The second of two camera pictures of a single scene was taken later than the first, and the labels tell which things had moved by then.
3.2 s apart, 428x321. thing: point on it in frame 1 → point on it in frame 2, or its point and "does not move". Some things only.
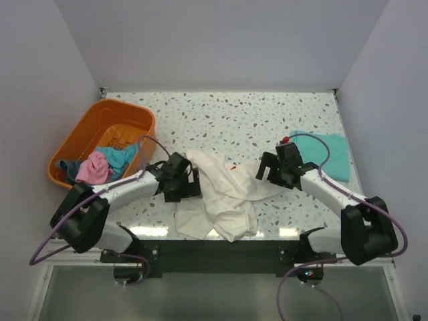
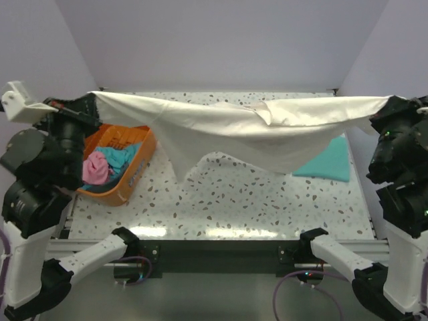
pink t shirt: (94, 169) does not move
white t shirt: (225, 207) → (265, 134)
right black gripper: (271, 160) → (414, 106)
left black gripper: (190, 188) → (84, 108)
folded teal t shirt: (314, 152) does not move
